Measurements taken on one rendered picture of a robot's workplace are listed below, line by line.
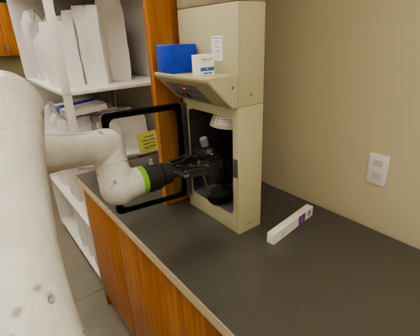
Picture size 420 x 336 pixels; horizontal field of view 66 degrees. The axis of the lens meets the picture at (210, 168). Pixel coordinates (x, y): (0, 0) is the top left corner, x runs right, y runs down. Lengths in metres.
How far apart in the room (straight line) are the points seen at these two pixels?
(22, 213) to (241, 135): 0.75
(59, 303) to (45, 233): 0.09
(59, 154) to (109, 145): 0.19
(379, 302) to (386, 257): 0.22
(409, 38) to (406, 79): 0.12
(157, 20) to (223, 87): 0.42
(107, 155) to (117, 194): 0.12
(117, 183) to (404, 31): 0.97
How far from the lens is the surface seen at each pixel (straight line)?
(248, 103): 1.06
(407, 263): 1.23
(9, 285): 0.42
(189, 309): 1.15
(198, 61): 1.03
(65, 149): 0.85
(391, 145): 1.26
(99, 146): 0.94
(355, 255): 1.20
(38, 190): 0.49
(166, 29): 1.30
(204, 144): 1.14
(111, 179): 0.98
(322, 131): 1.38
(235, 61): 1.03
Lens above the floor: 1.63
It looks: 22 degrees down
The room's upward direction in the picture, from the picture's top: 2 degrees counter-clockwise
